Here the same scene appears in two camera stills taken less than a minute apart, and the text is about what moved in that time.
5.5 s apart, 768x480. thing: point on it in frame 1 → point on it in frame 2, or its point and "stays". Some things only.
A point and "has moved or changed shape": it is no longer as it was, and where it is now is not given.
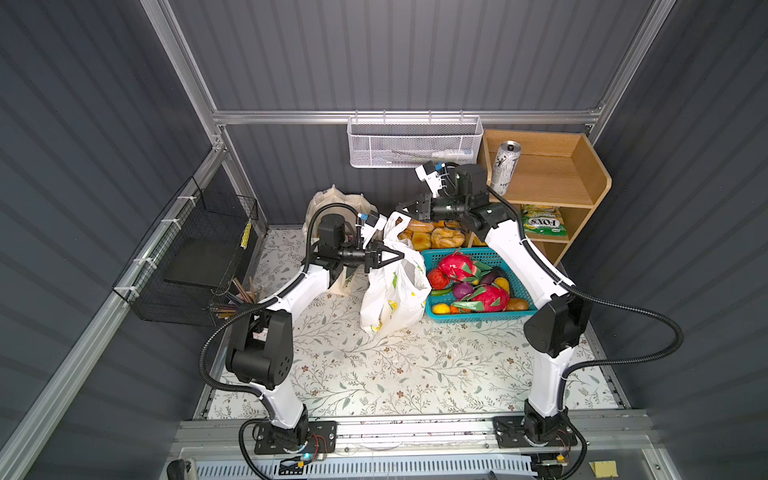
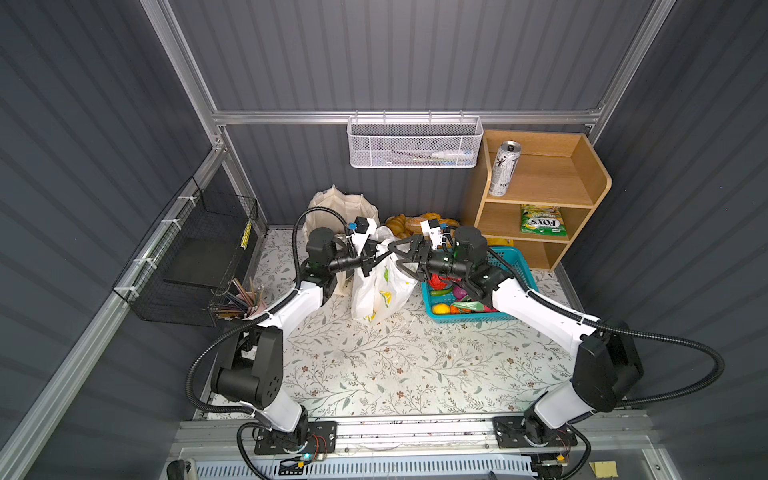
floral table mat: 432,368 stays
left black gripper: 372,258 → 366,261
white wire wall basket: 412,141 stays
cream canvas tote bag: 340,280 stays
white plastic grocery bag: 396,295 has moved or changed shape
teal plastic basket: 471,284 stays
